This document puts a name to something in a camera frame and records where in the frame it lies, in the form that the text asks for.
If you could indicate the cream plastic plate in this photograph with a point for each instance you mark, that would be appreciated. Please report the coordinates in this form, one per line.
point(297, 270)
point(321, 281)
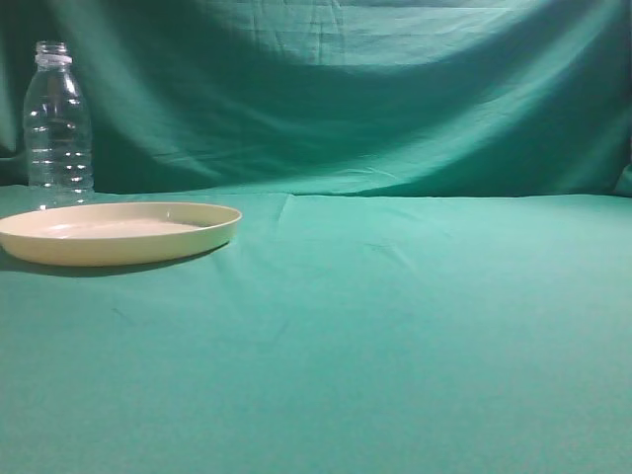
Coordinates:
point(118, 234)

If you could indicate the green table cloth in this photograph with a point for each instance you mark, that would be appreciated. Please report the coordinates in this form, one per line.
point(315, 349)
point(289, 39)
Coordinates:
point(335, 335)

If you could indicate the green cloth backdrop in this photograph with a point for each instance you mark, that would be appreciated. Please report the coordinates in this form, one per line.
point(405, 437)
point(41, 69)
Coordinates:
point(352, 98)

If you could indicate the clear plastic bottle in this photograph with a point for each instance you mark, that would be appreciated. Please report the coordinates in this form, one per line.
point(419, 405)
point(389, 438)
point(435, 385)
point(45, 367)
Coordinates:
point(57, 131)

